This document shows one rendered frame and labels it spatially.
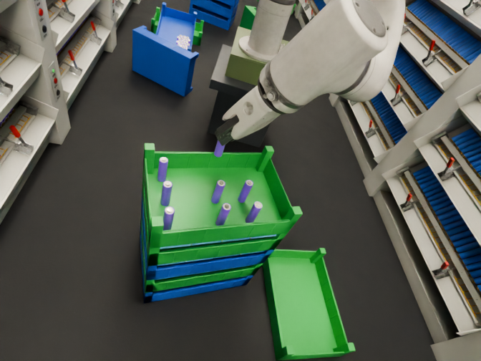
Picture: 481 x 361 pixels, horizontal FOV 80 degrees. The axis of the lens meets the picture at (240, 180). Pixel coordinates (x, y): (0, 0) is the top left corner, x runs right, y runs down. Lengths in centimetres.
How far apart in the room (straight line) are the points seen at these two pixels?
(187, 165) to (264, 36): 63
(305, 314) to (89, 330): 59
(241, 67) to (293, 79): 74
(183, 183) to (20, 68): 54
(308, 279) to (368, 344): 25
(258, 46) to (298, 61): 77
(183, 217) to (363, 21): 45
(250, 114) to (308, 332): 69
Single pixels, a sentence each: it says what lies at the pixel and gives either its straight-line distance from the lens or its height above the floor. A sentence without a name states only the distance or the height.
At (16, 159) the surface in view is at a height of 12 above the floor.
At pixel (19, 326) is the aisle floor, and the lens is 90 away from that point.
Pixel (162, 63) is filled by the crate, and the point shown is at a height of 12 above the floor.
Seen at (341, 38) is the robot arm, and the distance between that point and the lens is 37.
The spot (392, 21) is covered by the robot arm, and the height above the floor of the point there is 75.
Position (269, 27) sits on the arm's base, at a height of 48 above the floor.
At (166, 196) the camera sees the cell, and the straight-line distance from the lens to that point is 59.
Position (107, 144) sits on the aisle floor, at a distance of 120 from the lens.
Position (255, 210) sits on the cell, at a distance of 59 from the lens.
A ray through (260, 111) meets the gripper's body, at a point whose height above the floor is 59.
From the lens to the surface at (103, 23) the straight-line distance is 169.
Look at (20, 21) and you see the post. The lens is 98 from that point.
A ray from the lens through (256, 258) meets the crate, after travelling 75.
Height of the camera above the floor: 83
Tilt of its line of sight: 46 degrees down
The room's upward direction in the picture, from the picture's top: 24 degrees clockwise
